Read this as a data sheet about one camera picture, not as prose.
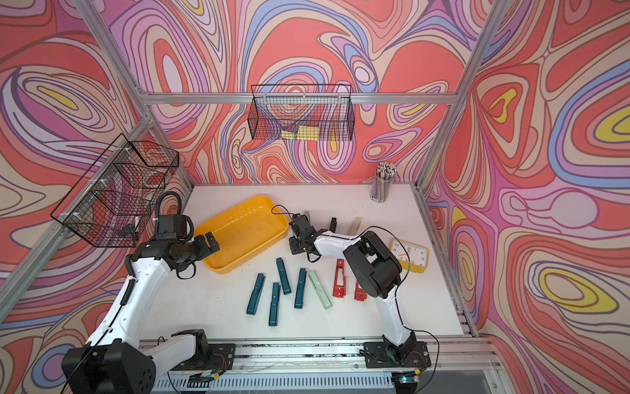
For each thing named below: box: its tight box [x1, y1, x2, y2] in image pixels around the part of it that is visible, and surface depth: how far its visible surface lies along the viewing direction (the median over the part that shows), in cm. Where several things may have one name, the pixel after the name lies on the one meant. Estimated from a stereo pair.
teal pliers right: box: [293, 268, 307, 309], surface depth 86 cm
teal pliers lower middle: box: [268, 282, 282, 327], surface depth 82 cm
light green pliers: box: [307, 270, 333, 310], surface depth 87 cm
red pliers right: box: [353, 280, 368, 303], surface depth 86 cm
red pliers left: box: [333, 258, 347, 298], surface depth 90 cm
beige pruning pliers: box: [347, 216, 362, 236], surface depth 104 cm
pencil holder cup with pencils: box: [369, 161, 398, 203], surface depth 105 cm
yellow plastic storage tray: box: [195, 195, 289, 275], surface depth 106 cm
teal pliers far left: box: [246, 273, 266, 316], surface depth 85 cm
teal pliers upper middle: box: [275, 257, 293, 295], surface depth 89 cm
